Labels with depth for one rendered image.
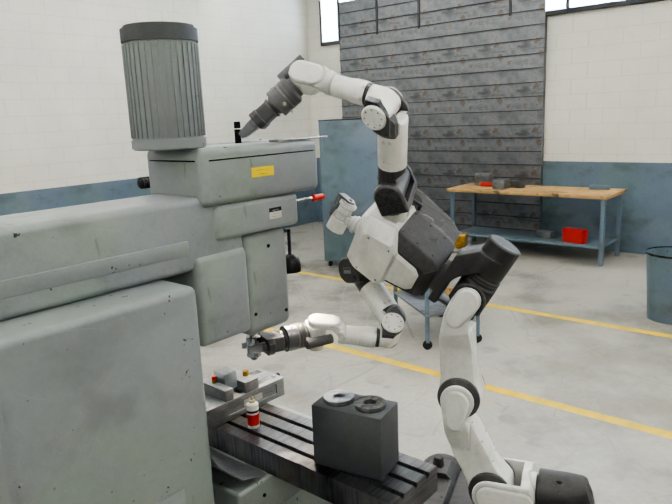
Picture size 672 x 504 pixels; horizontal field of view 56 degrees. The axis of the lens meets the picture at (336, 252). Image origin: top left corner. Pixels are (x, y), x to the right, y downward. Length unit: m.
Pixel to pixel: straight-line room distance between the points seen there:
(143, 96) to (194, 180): 0.25
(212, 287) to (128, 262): 0.27
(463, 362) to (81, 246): 1.26
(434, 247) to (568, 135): 7.41
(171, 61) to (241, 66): 9.05
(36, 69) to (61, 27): 0.65
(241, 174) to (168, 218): 0.26
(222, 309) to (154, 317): 0.32
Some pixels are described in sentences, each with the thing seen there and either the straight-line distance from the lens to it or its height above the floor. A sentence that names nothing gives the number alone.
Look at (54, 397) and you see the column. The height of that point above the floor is 1.41.
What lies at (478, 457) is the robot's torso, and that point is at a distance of 2.32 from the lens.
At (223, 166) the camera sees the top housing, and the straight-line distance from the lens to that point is 1.77.
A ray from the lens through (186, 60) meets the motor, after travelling 1.76.
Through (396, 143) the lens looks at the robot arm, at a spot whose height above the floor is 1.87.
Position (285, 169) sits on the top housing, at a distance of 1.93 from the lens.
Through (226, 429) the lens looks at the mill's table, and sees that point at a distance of 2.19.
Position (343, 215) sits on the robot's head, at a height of 1.63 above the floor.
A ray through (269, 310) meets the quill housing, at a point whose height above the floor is 1.38.
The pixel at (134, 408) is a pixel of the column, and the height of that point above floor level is 1.31.
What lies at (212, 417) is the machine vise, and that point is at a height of 1.01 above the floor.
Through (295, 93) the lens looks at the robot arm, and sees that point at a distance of 1.93.
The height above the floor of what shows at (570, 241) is 0.25.
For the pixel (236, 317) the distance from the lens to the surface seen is 1.87.
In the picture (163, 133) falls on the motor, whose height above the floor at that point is 1.93.
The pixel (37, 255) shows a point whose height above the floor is 1.69.
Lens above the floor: 1.96
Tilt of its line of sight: 12 degrees down
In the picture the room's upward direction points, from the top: 2 degrees counter-clockwise
